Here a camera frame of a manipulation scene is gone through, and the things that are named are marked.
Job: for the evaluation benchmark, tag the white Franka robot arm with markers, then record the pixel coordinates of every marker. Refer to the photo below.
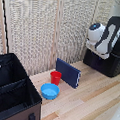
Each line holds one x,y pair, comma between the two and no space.
105,33

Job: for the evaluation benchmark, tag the dark blue rectangular box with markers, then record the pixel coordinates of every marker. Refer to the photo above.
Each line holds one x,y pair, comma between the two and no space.
67,72

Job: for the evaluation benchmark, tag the red plastic cup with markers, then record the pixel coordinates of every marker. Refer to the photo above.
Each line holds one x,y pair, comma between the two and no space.
55,77

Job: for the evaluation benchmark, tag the blue plastic bowl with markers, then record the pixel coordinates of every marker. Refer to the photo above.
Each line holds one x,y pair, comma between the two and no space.
50,91

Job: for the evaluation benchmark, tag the beige woven screen panel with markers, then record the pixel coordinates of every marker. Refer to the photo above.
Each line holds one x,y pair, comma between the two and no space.
34,31

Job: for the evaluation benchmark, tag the black fabric storage bin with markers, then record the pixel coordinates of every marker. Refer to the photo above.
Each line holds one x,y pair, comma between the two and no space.
13,90

